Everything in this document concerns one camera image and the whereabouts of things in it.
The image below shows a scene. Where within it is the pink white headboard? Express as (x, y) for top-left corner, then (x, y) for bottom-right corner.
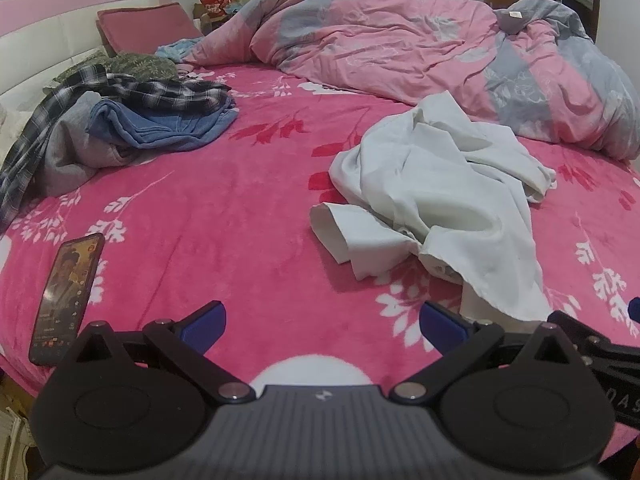
(0, 0), (173, 111)

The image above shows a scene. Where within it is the white furniture piece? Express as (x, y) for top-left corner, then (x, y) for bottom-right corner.
(0, 400), (32, 480)

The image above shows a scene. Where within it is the red snack bag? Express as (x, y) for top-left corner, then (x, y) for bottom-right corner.
(200, 0), (240, 16)

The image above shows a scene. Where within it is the blue garment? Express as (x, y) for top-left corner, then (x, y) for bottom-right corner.
(87, 97), (238, 153)

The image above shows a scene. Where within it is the pink floral bed blanket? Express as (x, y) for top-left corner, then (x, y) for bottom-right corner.
(0, 62), (640, 401)

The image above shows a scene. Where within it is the dark plaid shirt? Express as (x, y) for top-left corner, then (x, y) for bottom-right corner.
(0, 64), (233, 233)

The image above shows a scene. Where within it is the light blue cloth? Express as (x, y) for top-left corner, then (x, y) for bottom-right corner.
(155, 37), (203, 61)

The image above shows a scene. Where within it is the white shirt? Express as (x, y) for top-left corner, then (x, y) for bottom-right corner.
(310, 91), (558, 323)

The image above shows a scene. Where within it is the pink grey floral duvet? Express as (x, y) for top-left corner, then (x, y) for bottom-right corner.
(182, 0), (640, 161)

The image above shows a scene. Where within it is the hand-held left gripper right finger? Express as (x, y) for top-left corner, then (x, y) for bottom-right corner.
(389, 301), (583, 403)

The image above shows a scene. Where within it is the black smartphone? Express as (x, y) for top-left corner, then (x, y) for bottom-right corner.
(28, 232), (106, 366)

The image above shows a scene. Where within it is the pink pillow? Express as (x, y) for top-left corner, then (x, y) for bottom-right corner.
(96, 2), (203, 58)

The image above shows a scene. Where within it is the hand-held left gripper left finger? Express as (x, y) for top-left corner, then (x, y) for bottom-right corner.
(75, 301), (253, 403)

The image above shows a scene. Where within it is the grey sweatshirt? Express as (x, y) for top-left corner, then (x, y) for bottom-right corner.
(37, 105), (141, 196)

